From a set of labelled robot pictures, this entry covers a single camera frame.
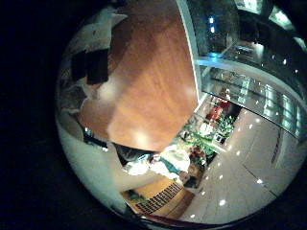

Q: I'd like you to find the white striped piece of clothing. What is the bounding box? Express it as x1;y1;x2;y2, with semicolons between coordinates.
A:
57;60;97;114

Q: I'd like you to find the person in white shirt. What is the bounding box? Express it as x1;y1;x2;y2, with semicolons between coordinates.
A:
124;143;195;188

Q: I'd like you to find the black electronics rack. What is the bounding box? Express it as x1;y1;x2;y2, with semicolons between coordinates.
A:
81;125;111;152

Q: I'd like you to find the shelf of colourful goods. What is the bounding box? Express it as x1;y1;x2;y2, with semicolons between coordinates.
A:
180;95;239;161

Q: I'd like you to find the wooden slatted panel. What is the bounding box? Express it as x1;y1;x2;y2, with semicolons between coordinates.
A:
123;176;196;219

